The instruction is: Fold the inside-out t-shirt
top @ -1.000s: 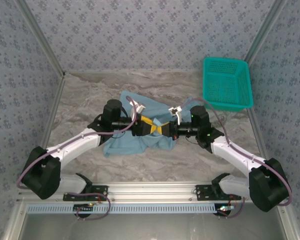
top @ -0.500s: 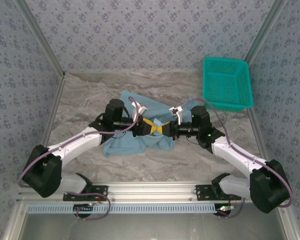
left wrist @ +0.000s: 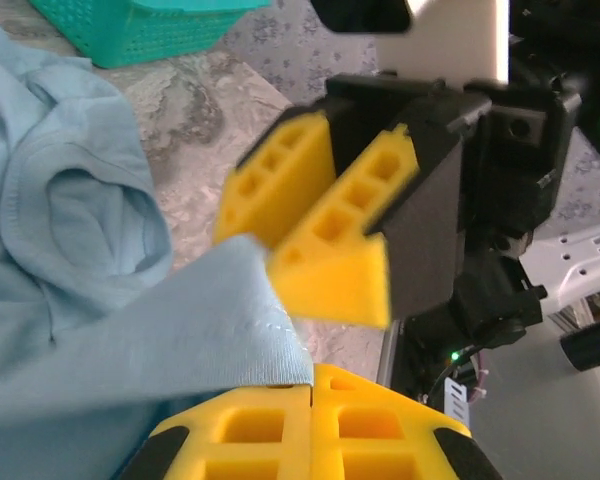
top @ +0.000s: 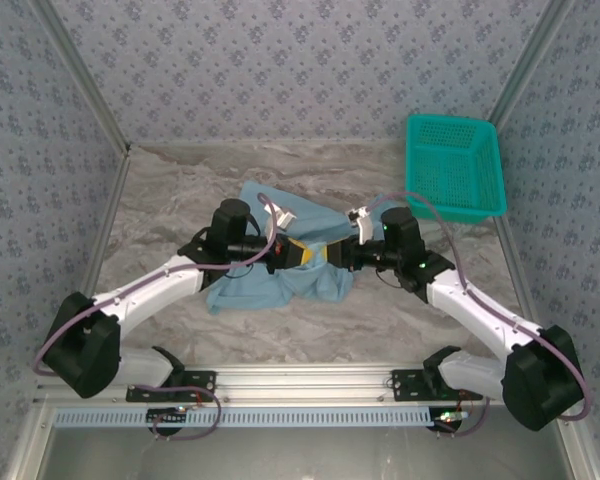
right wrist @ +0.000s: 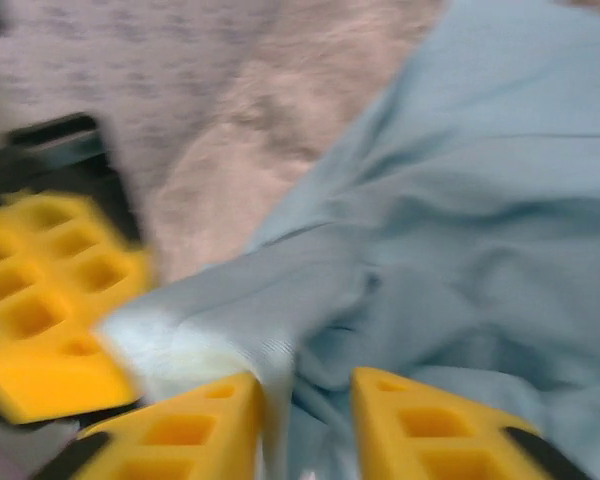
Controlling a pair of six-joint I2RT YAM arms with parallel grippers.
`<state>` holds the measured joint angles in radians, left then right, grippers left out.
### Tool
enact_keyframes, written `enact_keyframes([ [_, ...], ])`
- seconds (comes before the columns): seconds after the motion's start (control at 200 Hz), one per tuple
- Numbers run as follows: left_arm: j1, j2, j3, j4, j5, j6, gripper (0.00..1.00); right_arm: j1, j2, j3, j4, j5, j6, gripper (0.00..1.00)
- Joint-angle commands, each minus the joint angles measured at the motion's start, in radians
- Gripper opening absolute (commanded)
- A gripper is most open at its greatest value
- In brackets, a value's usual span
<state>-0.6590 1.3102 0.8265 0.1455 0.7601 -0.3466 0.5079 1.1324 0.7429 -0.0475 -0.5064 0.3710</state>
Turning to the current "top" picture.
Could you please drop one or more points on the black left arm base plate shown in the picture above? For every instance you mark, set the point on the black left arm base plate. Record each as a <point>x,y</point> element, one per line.
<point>207,375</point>

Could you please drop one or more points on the teal plastic basket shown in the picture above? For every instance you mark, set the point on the teal plastic basket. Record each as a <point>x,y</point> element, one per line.
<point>450,165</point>

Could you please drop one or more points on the black controller board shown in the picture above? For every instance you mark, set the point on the black controller board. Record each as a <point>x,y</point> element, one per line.
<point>157,415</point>
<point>442,425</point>

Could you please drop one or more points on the aluminium lower frame rail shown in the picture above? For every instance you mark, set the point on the aluminium lower frame rail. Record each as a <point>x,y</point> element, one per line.
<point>580,450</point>
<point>27,445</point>

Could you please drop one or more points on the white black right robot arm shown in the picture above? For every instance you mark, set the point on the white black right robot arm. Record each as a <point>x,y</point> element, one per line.
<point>540,380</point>

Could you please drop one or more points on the aluminium frame post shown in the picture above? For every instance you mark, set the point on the aluminium frame post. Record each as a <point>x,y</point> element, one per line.
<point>72,55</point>
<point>533,55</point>

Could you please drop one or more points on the aluminium cross rail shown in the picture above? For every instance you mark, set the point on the aluminium cross rail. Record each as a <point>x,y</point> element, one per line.
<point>300,385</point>

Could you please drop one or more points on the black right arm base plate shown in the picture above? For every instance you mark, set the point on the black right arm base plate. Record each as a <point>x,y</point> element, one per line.
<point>405,387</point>

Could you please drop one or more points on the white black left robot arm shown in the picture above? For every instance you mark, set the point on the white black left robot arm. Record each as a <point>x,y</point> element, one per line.
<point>80,350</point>

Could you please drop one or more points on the grey metal plate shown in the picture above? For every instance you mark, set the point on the grey metal plate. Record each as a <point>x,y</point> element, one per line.
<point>300,455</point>

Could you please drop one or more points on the light blue t-shirt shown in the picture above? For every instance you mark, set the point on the light blue t-shirt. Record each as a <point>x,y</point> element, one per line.
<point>320,225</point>

